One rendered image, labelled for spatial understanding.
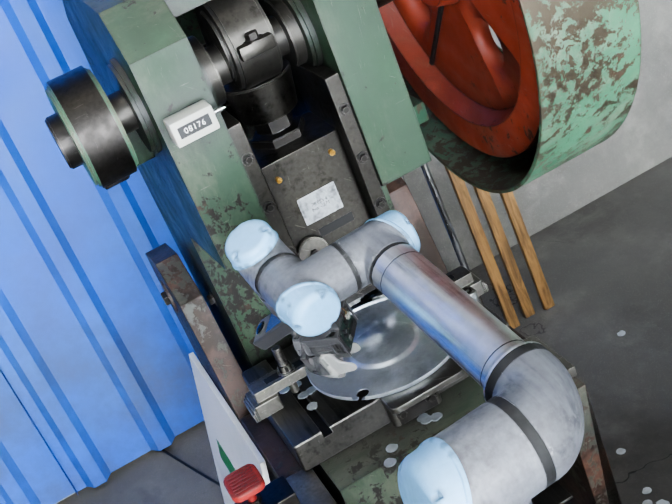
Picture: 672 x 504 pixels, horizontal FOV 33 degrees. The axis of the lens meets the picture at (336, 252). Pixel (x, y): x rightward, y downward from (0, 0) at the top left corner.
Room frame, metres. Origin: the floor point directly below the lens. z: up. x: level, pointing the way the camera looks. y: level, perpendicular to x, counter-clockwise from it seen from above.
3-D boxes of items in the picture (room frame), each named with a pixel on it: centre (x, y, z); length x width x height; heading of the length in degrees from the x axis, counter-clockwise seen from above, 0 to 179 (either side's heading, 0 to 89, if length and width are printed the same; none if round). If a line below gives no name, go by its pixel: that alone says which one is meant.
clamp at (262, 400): (1.76, 0.18, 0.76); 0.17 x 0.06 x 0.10; 103
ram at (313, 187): (1.75, 0.00, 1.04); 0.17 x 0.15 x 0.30; 13
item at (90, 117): (1.76, 0.26, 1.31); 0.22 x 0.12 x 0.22; 13
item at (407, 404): (1.62, -0.03, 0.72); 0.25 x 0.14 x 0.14; 13
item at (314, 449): (1.79, 0.01, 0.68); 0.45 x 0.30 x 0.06; 103
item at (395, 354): (1.67, -0.02, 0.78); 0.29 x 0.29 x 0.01
